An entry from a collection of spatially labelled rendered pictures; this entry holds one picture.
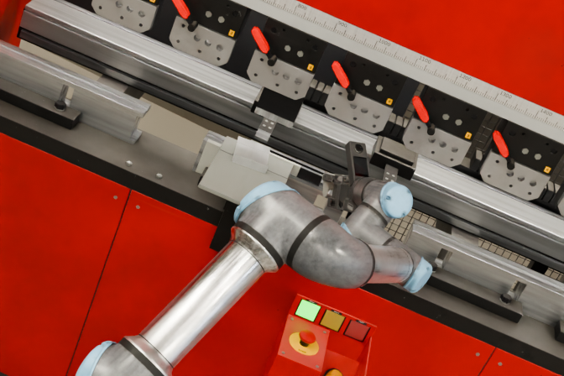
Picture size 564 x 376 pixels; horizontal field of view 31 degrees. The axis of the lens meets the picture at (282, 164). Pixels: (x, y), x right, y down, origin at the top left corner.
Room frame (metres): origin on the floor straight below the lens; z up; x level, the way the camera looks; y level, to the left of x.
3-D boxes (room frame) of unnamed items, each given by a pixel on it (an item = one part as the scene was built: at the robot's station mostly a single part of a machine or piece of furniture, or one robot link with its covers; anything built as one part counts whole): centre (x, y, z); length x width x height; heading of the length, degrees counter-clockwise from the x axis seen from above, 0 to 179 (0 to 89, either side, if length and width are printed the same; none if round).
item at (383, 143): (2.39, -0.27, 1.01); 0.26 x 0.12 x 0.05; 0
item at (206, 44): (2.23, 0.29, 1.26); 0.15 x 0.09 x 0.17; 90
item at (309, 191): (2.23, 0.01, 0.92); 0.39 x 0.06 x 0.10; 90
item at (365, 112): (2.23, -0.11, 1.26); 0.15 x 0.09 x 0.17; 90
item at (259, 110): (2.23, 0.06, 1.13); 0.10 x 0.02 x 0.10; 90
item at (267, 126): (2.40, 0.07, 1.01); 0.26 x 0.12 x 0.05; 0
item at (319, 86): (2.63, -0.14, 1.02); 0.37 x 0.06 x 0.04; 90
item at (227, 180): (2.08, 0.06, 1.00); 0.26 x 0.18 x 0.01; 0
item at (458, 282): (2.17, -0.54, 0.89); 0.30 x 0.05 x 0.03; 90
